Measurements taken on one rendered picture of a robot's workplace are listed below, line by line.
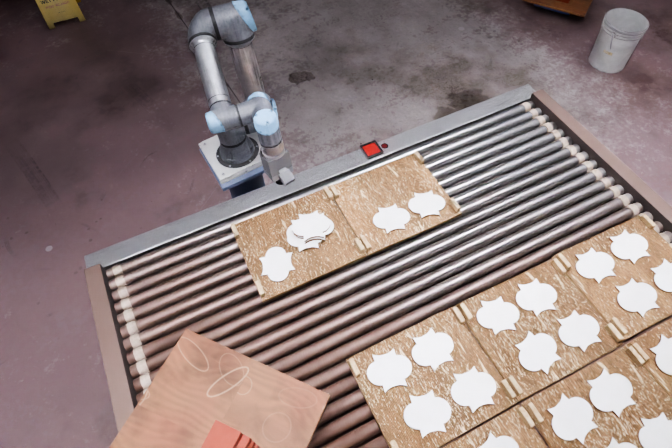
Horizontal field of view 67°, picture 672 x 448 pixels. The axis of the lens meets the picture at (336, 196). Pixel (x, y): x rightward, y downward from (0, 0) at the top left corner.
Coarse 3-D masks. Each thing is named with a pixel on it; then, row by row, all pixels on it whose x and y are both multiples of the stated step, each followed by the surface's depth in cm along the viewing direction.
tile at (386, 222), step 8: (384, 208) 198; (392, 208) 198; (400, 208) 198; (376, 216) 196; (384, 216) 196; (392, 216) 196; (400, 216) 196; (408, 216) 196; (376, 224) 194; (384, 224) 194; (392, 224) 194; (400, 224) 194
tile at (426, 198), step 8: (432, 192) 202; (416, 200) 200; (424, 200) 200; (432, 200) 200; (440, 200) 200; (416, 208) 198; (424, 208) 198; (432, 208) 198; (440, 208) 198; (424, 216) 196
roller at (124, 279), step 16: (528, 112) 231; (496, 128) 226; (448, 144) 221; (464, 144) 222; (208, 240) 196; (224, 240) 195; (176, 256) 191; (192, 256) 193; (144, 272) 188; (112, 288) 185
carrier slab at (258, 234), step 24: (264, 216) 199; (288, 216) 199; (336, 216) 198; (240, 240) 193; (264, 240) 192; (336, 240) 191; (312, 264) 186; (336, 264) 185; (264, 288) 180; (288, 288) 180
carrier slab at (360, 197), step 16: (400, 160) 214; (416, 160) 214; (368, 176) 209; (384, 176) 209; (400, 176) 209; (416, 176) 209; (432, 176) 208; (352, 192) 205; (368, 192) 204; (384, 192) 204; (400, 192) 204; (416, 192) 204; (352, 208) 200; (368, 208) 200; (448, 208) 199; (352, 224) 196; (368, 224) 195; (416, 224) 195; (432, 224) 194; (368, 240) 191; (384, 240) 191; (400, 240) 191
